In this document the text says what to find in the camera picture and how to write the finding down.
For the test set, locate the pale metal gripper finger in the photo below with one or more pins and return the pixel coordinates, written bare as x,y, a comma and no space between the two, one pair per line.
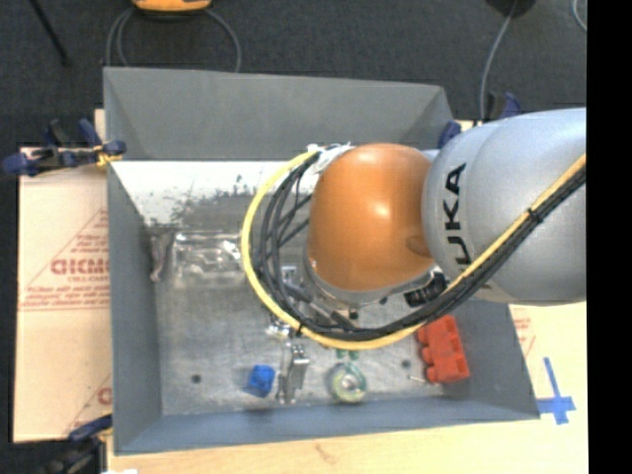
299,371
285,380

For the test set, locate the small blue cube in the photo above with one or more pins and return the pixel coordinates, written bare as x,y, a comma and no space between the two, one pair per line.
260,379

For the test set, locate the clear round green-rimmed object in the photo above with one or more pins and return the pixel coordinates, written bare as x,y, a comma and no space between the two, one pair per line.
347,383

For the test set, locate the red toy brick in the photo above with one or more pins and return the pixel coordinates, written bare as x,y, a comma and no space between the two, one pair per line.
444,351

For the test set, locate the grey metal bin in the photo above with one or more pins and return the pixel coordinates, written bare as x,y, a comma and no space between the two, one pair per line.
222,116

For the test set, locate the brown cardboard board, red print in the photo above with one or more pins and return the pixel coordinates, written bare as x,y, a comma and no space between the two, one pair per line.
59,343

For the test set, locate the black cylinder on white bracket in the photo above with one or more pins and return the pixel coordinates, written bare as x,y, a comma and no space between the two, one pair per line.
425,290

